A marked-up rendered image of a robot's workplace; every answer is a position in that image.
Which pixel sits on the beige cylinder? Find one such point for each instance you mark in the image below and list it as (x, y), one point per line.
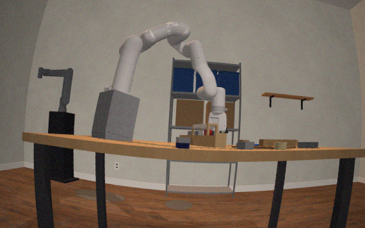
(280, 145)

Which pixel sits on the tan rectangular bar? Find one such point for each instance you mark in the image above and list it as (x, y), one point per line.
(264, 142)

